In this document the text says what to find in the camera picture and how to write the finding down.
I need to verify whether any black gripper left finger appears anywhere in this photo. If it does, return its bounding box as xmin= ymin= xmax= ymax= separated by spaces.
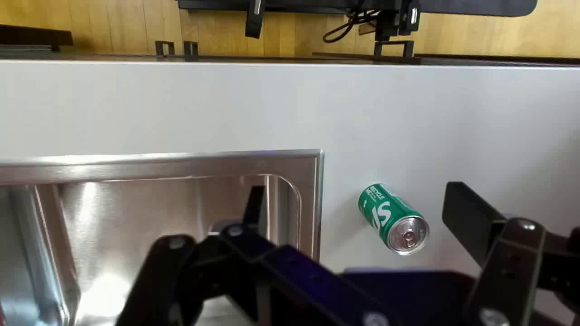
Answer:
xmin=115 ymin=183 xmax=396 ymax=326

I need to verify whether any black looped cable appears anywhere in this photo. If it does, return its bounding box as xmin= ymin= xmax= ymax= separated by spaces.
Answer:
xmin=322 ymin=6 xmax=381 ymax=46

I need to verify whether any black flat overhead panel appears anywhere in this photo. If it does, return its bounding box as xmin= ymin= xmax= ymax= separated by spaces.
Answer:
xmin=178 ymin=0 xmax=539 ymax=18

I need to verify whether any black camera stand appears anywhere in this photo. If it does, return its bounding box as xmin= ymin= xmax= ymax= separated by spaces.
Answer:
xmin=372 ymin=0 xmax=423 ymax=62

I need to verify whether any stainless steel sink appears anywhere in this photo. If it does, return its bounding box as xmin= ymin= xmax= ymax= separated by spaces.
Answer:
xmin=0 ymin=149 xmax=325 ymax=326

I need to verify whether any black hanging strap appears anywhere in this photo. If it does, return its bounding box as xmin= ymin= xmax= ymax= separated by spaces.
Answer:
xmin=244 ymin=0 xmax=267 ymax=40

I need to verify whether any green soda can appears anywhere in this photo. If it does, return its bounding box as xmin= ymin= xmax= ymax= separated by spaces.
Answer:
xmin=358 ymin=181 xmax=432 ymax=258

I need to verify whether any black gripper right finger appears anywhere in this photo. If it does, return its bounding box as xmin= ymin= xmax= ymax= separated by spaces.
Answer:
xmin=443 ymin=180 xmax=580 ymax=326

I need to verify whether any dark flat base plate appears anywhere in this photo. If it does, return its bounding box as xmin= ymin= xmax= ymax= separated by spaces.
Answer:
xmin=0 ymin=24 xmax=75 ymax=55

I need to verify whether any small black bracket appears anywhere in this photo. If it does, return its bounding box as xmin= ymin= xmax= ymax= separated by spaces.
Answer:
xmin=155 ymin=40 xmax=178 ymax=62
xmin=184 ymin=40 xmax=202 ymax=62

